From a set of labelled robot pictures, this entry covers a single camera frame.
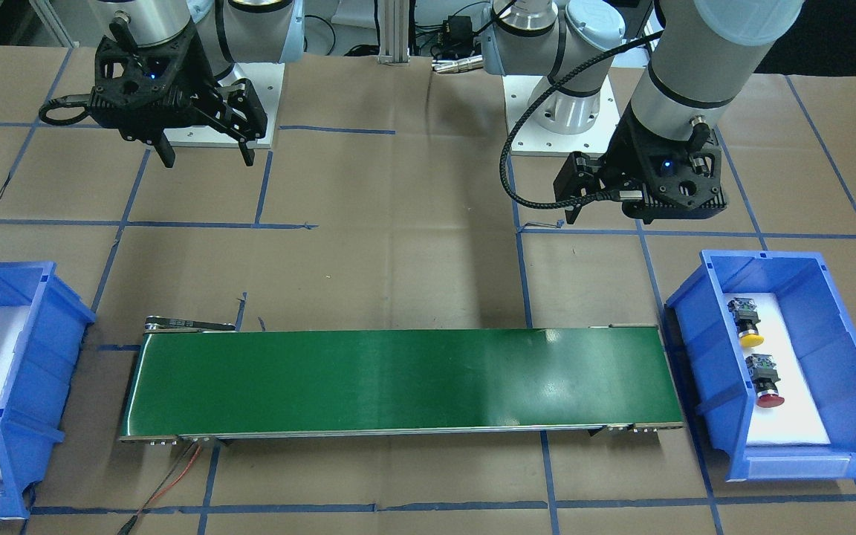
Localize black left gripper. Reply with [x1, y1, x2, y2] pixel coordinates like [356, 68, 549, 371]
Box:
[565, 111, 727, 226]

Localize green conveyor belt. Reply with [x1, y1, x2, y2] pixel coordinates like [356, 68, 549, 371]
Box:
[120, 325, 684, 443]

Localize yellow push button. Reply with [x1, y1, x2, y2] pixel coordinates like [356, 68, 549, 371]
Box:
[727, 297, 765, 348]

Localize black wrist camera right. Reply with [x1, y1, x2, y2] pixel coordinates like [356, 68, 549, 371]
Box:
[198, 78, 268, 142]

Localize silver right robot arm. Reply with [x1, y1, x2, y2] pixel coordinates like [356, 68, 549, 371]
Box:
[85, 1, 305, 167]

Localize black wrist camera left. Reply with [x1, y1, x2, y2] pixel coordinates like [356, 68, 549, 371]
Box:
[553, 150, 614, 210]

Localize blue bin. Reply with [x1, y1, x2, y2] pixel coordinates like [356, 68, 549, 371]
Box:
[667, 250, 856, 482]
[0, 262, 96, 520]

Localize red black conveyor wires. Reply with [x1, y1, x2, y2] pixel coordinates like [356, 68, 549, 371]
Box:
[117, 443, 206, 535]

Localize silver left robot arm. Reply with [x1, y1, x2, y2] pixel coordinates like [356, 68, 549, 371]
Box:
[480, 1, 803, 224]

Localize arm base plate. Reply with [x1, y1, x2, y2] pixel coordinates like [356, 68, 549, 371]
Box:
[503, 76, 620, 157]
[147, 62, 286, 149]

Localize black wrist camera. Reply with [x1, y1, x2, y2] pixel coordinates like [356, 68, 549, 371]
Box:
[553, 150, 614, 210]
[198, 78, 268, 142]

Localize black braided cable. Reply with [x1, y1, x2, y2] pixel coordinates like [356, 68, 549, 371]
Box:
[501, 30, 665, 209]

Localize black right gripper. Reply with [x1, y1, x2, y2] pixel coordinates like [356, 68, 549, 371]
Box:
[86, 15, 256, 169]

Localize red push button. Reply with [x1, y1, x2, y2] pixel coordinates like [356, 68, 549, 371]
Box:
[746, 353, 785, 409]

